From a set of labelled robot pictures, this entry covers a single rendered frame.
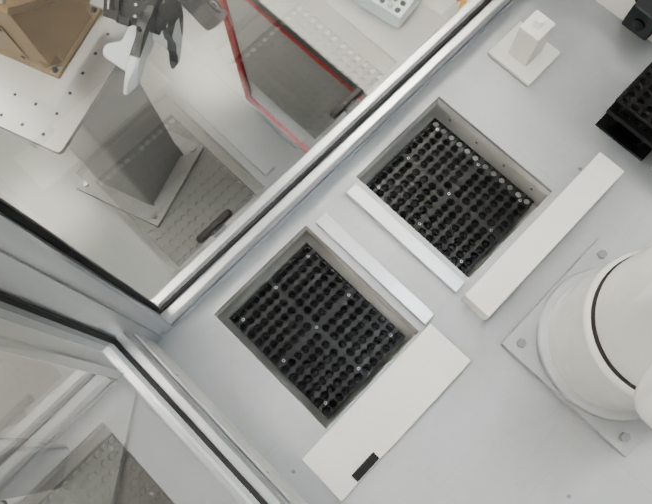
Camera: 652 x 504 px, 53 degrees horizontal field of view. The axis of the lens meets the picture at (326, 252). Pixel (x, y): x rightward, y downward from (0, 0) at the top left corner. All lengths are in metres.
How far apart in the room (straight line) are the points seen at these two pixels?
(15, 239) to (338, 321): 0.59
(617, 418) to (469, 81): 0.58
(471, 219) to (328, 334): 0.30
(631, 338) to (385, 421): 0.37
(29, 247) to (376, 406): 0.56
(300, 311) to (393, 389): 0.20
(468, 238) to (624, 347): 0.37
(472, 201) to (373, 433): 0.42
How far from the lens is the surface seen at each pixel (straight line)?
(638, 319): 0.77
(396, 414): 0.97
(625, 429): 1.05
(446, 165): 1.13
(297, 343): 1.04
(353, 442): 0.97
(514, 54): 1.17
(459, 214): 1.10
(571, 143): 1.14
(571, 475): 1.04
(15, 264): 0.60
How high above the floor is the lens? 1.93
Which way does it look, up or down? 75 degrees down
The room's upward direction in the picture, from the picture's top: 5 degrees counter-clockwise
